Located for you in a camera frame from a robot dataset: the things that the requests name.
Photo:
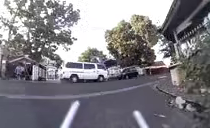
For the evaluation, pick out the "green bushes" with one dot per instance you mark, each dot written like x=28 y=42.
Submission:
x=201 y=73

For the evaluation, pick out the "small shelter with roof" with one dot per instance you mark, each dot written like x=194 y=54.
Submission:
x=24 y=68

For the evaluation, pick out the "round green tree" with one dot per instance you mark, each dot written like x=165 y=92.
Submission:
x=131 y=41

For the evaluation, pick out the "building with dark roof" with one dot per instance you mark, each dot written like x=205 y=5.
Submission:
x=189 y=23

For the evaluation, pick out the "small green tree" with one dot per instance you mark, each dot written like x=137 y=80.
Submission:
x=92 y=55

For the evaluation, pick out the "robot's own part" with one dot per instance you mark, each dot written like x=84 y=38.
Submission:
x=70 y=115
x=140 y=119

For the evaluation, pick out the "large leafy tree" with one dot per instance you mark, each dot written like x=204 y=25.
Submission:
x=36 y=26

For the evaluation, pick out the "low building with red roof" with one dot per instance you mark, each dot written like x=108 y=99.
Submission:
x=155 y=69

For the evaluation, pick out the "pale rocks at kerb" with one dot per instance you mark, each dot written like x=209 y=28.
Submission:
x=183 y=103

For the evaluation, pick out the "white van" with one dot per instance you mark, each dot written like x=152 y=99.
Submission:
x=83 y=71

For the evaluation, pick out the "dark car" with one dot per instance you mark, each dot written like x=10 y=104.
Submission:
x=129 y=72

